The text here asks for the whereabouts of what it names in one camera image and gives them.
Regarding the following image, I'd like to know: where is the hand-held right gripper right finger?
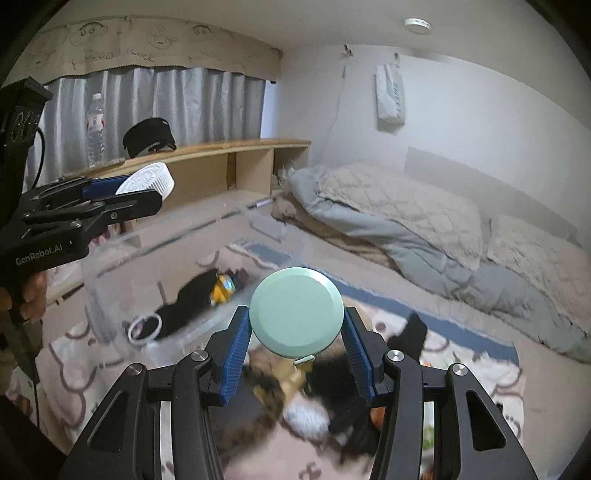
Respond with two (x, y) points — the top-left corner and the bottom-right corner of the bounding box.
(344, 305), (539, 480)

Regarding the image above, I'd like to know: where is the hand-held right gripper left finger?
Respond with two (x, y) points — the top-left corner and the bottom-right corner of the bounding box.
(59, 305), (252, 480)

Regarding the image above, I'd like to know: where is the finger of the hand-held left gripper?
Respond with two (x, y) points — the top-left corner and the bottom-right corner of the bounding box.
(23, 189), (163, 236)
(25, 174), (134, 208)

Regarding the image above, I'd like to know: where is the white round container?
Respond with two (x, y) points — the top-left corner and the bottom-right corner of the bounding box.
(115, 162), (176, 200)

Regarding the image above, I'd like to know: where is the mint green round tin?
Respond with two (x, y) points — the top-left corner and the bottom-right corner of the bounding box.
(249, 267), (345, 361)

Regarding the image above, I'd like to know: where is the clear plastic storage bin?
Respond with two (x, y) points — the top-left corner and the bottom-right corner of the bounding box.
(81, 191), (324, 370)

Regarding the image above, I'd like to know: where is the white silicone ring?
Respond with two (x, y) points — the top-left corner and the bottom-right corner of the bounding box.
(127, 311), (162, 346)

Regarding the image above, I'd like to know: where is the person's left hand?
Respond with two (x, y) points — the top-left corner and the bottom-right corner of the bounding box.
(0, 270), (48, 324)

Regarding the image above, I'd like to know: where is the black fabric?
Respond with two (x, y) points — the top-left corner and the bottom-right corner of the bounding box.
(307, 355), (384, 457)

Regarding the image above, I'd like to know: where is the clear water bottle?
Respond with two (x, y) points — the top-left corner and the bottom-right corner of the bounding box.
(87, 92), (108, 169)

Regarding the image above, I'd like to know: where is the yellow black toy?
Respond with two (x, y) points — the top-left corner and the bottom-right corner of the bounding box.
(159, 270), (250, 337)

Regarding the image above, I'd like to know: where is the black cap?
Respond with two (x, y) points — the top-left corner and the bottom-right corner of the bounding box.
(122, 117), (177, 158)

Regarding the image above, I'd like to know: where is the white lace cloth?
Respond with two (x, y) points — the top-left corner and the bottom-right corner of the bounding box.
(281, 399), (332, 441)

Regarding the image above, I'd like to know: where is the beige mattress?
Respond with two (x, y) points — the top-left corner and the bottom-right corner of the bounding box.
(222, 222), (591, 480)

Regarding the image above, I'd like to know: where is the grey curtain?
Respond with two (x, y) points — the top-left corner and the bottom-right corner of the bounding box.
(23, 67), (269, 185)

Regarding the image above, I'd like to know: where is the wooden shelf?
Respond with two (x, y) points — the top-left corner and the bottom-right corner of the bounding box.
(46, 137), (311, 305)

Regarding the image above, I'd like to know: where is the beige cartoon valance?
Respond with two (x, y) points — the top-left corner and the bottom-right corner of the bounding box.
(14, 16), (283, 84)

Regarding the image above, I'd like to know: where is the beige quilted pillow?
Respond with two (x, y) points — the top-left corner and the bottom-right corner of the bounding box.
(487, 215), (591, 333)

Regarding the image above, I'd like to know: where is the white air conditioner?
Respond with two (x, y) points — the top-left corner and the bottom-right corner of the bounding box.
(375, 64), (407, 125)

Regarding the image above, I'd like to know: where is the black cable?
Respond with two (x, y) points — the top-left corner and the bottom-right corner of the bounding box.
(25, 126), (48, 190)

